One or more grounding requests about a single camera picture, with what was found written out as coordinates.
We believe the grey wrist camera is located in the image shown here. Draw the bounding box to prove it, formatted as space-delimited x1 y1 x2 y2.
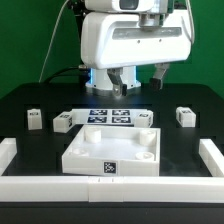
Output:
84 0 174 14

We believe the grey cable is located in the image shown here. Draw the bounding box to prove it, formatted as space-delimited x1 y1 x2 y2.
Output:
38 0 69 84

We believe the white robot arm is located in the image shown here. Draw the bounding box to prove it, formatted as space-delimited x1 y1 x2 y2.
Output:
81 0 195 97

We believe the black cable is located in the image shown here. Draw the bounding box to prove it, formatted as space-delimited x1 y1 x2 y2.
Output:
43 65 91 84

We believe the white U-shaped fence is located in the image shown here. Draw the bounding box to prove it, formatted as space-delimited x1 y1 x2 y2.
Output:
0 138 224 203

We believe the white square table top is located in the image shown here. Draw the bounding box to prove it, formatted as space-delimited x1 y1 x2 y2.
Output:
62 125 161 176

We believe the white marker sheet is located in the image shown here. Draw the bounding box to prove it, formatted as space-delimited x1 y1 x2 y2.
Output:
72 109 153 127

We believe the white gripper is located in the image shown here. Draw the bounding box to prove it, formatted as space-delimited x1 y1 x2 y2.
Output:
81 10 191 97

